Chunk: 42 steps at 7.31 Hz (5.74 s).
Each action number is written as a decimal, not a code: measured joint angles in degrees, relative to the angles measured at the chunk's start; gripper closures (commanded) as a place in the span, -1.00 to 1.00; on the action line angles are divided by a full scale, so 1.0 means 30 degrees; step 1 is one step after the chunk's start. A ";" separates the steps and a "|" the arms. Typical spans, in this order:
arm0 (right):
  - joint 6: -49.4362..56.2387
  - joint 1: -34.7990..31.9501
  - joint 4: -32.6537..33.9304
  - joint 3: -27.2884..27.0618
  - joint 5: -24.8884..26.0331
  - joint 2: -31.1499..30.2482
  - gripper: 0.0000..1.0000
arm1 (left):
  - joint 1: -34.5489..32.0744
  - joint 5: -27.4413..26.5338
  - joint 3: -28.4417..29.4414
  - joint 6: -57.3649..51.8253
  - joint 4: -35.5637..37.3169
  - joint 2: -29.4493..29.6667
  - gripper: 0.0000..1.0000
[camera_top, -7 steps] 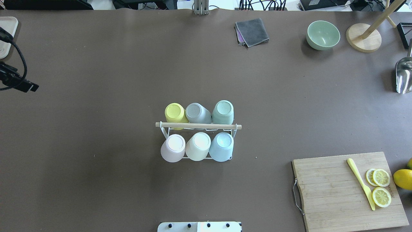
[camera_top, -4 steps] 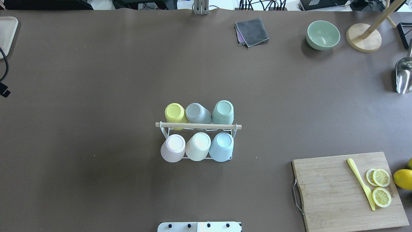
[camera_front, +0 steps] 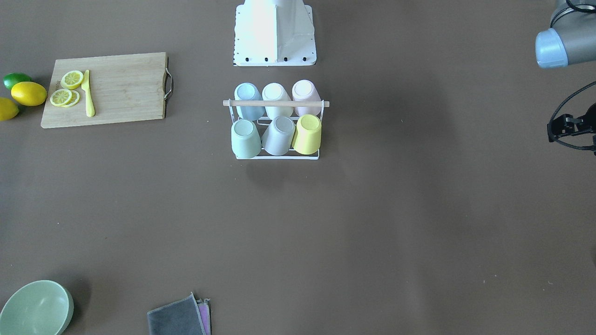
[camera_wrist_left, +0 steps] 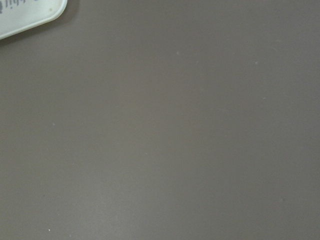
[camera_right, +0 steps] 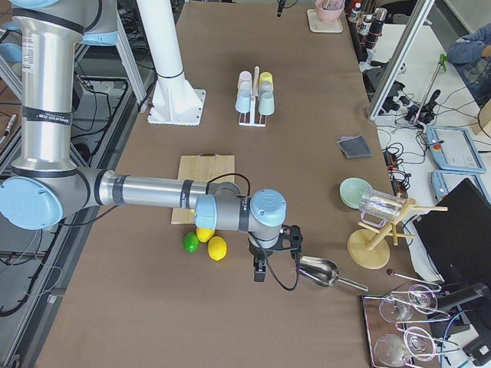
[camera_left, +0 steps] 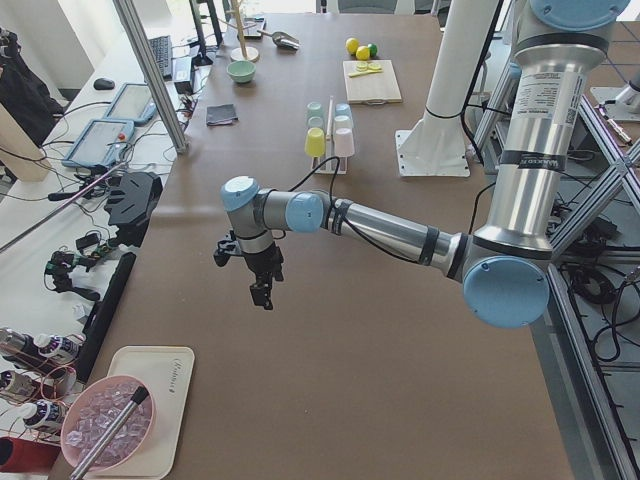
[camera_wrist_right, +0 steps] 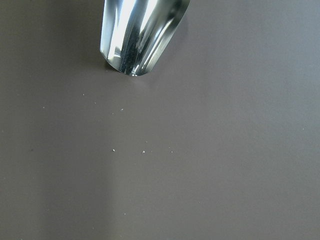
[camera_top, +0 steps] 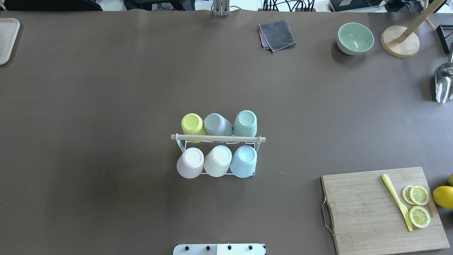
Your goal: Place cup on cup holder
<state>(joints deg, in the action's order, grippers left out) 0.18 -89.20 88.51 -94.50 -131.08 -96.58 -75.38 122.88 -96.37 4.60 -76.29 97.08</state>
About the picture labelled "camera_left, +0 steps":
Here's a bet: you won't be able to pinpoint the yellow lemon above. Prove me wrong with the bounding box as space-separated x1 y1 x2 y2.
345 37 360 55
355 45 371 61

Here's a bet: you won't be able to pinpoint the grey folded cloth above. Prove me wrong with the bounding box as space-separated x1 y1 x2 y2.
206 104 238 126

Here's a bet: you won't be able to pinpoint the cream plastic cup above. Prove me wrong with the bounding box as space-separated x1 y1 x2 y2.
333 115 353 131

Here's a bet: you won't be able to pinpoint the pink plastic cup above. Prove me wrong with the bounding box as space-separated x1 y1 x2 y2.
333 127 355 158

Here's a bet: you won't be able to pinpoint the black computer mouse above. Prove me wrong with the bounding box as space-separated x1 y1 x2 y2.
93 78 115 91

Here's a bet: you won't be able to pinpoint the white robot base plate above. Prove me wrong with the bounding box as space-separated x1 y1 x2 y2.
395 0 502 178

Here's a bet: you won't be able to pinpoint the white wire cup rack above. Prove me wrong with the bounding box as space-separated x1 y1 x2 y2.
310 95 350 175

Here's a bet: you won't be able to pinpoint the cream tray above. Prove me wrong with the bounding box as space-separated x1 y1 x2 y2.
61 346 195 479

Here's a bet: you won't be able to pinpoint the grey plastic cup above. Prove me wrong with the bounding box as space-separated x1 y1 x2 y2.
307 116 324 130

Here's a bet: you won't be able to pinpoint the red can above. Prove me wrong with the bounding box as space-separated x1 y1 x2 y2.
1 437 61 474

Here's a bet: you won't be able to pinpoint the small drink bottle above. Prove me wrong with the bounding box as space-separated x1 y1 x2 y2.
34 334 80 364
17 400 67 434

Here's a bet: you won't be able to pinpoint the metal scoop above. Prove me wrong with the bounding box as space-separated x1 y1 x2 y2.
258 29 300 51

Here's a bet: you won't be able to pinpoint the yellow plastic cup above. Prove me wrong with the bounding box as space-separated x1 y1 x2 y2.
304 127 325 158

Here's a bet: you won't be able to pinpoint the green plastic cup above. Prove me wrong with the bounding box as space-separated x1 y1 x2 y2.
306 101 324 118

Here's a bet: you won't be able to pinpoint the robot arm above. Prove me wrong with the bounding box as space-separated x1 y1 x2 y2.
215 1 494 319

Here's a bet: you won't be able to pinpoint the wooden cutting board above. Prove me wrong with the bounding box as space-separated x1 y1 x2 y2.
342 60 402 105

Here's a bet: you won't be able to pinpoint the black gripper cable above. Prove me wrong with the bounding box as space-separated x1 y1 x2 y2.
277 155 351 241

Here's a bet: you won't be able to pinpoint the wooden mug tree stand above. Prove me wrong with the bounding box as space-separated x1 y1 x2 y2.
223 0 260 63

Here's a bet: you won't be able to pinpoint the metal tongs in bowl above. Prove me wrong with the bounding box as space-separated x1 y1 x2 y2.
69 386 149 480

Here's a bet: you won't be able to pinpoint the black keyboard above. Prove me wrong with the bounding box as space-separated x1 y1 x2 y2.
148 35 173 80

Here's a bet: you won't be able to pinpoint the yellow plastic knife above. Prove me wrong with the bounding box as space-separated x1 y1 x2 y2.
348 69 383 78

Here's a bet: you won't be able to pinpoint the blue tablet pendant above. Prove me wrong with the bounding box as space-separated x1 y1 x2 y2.
61 118 135 168
103 83 157 126

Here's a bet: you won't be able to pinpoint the green bowl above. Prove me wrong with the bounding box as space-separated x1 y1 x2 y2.
226 60 256 84

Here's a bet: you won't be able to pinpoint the pink bowl with ice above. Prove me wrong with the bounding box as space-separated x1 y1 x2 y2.
60 375 155 473

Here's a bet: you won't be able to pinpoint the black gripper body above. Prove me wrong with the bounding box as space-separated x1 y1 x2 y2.
243 242 284 287

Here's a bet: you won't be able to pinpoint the blue plastic cup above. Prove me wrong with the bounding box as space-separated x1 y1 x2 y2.
334 103 352 117

